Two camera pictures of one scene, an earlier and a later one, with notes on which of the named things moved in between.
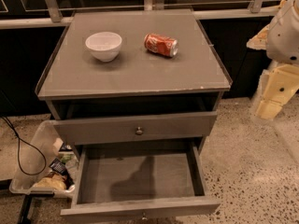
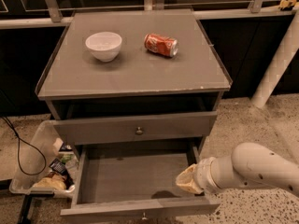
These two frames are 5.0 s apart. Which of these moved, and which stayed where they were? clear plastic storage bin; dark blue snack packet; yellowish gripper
Moved: yellowish gripper
Stayed: dark blue snack packet; clear plastic storage bin
